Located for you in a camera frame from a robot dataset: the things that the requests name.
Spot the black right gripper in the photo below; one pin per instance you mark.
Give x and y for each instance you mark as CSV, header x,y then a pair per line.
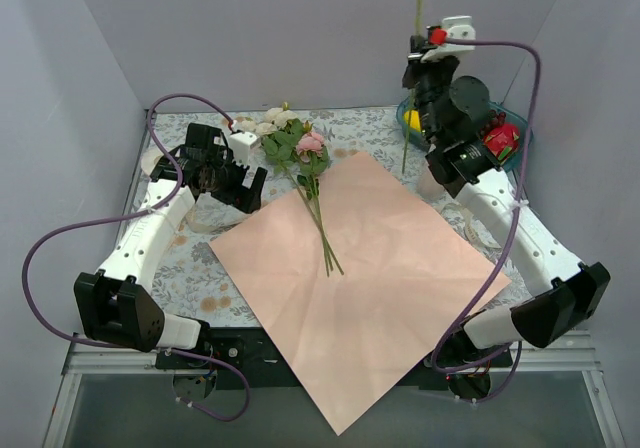
x,y
429,71

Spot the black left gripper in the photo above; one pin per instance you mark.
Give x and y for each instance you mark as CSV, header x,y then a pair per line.
x,y
232,179

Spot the cream ribbon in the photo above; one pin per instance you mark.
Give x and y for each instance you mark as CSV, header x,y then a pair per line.
x,y
211,216

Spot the pink twin-bloom flower stem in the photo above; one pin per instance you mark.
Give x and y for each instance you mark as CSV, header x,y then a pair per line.
x,y
419,27

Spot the pink wrapping paper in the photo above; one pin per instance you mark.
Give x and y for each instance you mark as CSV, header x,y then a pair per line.
x,y
355,303

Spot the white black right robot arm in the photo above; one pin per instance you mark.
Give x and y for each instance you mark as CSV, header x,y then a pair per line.
x,y
564,291

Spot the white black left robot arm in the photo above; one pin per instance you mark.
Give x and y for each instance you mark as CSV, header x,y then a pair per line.
x,y
115,302

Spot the white ribbed vase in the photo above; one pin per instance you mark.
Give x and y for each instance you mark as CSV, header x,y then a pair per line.
x,y
428,188

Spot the yellow mango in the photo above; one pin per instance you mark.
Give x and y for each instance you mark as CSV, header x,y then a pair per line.
x,y
412,120

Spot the white flower stem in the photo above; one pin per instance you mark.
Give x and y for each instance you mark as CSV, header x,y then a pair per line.
x,y
279,134

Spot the single pink flower stem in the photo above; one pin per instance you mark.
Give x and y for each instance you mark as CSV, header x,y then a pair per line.
x,y
313,160

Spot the dark purple grapes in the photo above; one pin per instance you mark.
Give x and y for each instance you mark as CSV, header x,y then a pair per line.
x,y
497,119

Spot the floral patterned table mat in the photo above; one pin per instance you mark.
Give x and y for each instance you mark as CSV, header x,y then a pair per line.
x,y
191,282

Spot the pink dragon fruit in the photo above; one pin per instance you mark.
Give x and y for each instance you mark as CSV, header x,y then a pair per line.
x,y
503,141

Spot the teal plastic fruit basket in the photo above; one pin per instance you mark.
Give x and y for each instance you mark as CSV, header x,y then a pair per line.
x,y
416,138

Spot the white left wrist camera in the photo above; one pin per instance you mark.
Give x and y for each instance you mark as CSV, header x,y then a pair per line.
x,y
241,144

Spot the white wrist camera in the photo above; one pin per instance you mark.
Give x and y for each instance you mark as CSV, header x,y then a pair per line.
x,y
442,38
241,144

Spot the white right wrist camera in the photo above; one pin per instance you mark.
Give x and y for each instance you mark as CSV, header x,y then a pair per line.
x,y
442,38

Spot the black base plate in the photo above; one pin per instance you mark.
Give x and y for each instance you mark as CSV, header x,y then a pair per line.
x,y
232,356

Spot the aluminium frame rail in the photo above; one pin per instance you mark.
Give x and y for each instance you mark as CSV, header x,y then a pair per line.
x,y
556,398

